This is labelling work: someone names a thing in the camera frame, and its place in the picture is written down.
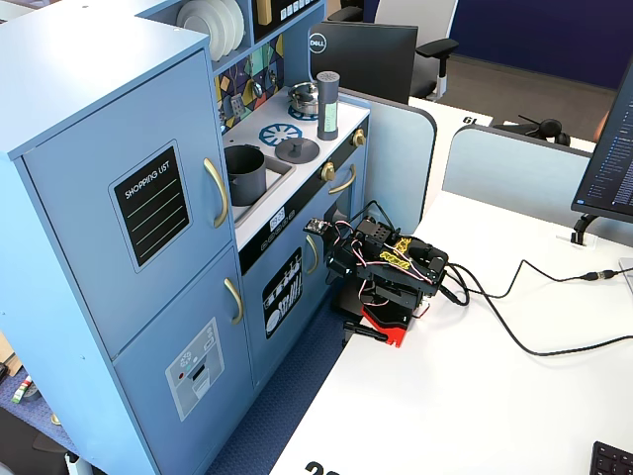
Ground black monitor stand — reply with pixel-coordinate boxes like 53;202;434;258
571;213;599;246

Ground white plate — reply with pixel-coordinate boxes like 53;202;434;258
210;0;237;58
225;0;246;50
176;0;222;61

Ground red robot base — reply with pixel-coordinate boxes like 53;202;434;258
362;301;421;347

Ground gray plastic pot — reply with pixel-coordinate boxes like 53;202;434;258
224;143;268;208

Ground blue toy kitchen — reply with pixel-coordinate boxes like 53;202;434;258
0;0;372;475

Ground gold fridge door handle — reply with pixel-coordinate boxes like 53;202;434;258
223;277;244;327
203;156;229;230

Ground red green white marker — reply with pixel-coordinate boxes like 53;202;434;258
10;375;34;405

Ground white office chair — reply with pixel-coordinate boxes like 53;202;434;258
374;0;461;100

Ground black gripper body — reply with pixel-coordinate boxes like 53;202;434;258
323;232;370;286

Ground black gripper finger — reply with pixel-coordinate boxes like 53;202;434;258
330;281;367;318

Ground gold oven door handle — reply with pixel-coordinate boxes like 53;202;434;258
327;163;357;196

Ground lit computer monitor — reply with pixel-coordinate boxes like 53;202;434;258
571;53;633;224

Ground gold dishwasher door handle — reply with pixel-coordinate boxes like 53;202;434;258
305;234;320;276

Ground thick black cable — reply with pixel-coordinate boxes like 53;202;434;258
444;262;633;357

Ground black headphones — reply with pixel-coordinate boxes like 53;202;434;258
517;114;573;147

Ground thin black USB cable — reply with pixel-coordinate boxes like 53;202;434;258
437;259;619;308

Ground black Dell monitor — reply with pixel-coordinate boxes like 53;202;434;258
309;20;419;106

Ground gray pot lid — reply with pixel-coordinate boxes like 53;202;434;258
274;137;320;163

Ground gray salt shaker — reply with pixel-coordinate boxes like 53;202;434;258
316;70;342;143

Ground light blue desk divider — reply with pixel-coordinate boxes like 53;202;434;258
338;87;437;234
442;124;633;248

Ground black table clamp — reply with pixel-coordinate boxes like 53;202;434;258
342;320;390;345

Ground black keyboard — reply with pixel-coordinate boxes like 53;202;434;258
590;439;633;475

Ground steel pot with lid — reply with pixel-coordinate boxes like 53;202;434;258
287;81;320;115

